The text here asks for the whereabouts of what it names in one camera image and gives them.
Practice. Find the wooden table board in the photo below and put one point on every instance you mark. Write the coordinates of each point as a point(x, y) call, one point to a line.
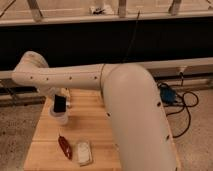
point(87, 122)

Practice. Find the blue device with cables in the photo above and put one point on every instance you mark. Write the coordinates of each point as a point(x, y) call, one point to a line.
point(171, 98)

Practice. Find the white ceramic cup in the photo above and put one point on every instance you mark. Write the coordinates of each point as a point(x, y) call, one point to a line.
point(60, 116)

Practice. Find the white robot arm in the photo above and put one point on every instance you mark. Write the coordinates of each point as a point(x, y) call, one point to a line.
point(132, 101)

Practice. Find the white tube bottle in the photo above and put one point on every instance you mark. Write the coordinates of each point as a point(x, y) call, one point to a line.
point(66, 93)

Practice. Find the black eraser block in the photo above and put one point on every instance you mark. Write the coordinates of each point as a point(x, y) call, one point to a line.
point(59, 104)

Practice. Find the white rectangular packet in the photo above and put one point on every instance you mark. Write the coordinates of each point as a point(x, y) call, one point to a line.
point(84, 153)

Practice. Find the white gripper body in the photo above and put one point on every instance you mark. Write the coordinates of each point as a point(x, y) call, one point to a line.
point(51, 92)

